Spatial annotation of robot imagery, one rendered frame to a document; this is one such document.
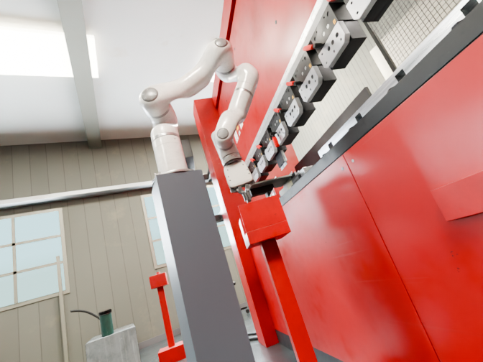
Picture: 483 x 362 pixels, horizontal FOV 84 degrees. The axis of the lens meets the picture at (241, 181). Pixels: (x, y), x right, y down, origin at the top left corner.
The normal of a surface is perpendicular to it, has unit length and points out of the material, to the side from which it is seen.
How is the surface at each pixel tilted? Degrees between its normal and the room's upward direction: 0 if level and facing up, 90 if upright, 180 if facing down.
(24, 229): 90
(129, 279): 90
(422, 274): 90
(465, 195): 90
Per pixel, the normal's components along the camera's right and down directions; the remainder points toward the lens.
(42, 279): 0.36, -0.40
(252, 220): 0.04, -0.33
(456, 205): -0.94, 0.22
